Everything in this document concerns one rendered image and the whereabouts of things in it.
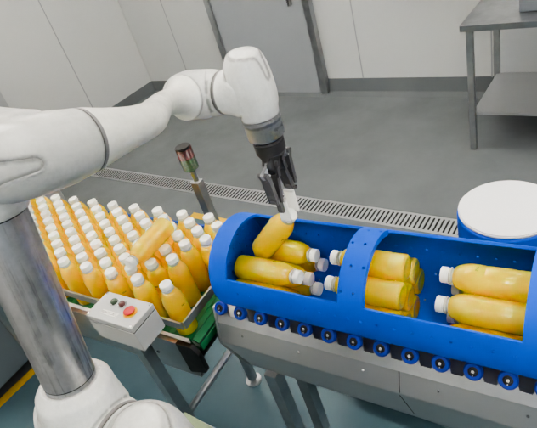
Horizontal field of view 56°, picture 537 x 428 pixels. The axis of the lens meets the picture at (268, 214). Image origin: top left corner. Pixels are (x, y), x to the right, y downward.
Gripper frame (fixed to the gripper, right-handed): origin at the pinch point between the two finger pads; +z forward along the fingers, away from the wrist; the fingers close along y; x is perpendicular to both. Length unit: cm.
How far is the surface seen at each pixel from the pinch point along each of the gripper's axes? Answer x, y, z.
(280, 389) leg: 19, -10, 76
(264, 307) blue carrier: 6.6, -14.9, 24.8
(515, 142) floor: -16, 251, 132
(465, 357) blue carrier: -46, -14, 26
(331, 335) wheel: -10.1, -11.4, 34.7
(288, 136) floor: 170, 253, 132
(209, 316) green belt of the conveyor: 36, -11, 42
